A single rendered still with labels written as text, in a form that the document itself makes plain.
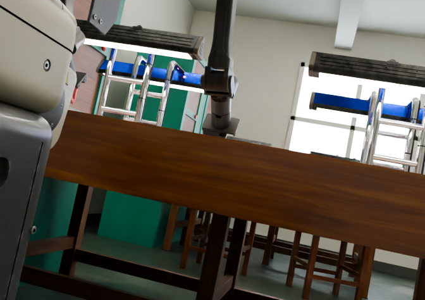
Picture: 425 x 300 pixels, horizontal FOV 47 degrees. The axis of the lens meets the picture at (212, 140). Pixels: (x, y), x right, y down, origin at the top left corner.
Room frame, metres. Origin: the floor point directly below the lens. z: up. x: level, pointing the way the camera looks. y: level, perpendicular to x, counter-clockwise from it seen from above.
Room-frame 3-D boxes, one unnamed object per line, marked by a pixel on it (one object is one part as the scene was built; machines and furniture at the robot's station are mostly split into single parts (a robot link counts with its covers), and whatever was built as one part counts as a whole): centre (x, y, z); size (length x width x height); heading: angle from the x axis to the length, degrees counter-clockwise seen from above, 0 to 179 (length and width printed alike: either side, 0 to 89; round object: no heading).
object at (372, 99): (1.89, -0.66, 0.90); 0.20 x 0.19 x 0.45; 77
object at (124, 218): (4.80, -0.47, 0.89); 2.38 x 1.36 x 1.79; 77
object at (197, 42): (1.63, 0.40, 1.08); 0.62 x 0.08 x 0.07; 77
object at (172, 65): (2.10, 0.29, 0.90); 0.20 x 0.19 x 0.45; 77
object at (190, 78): (2.18, 0.27, 1.08); 0.62 x 0.08 x 0.07; 77
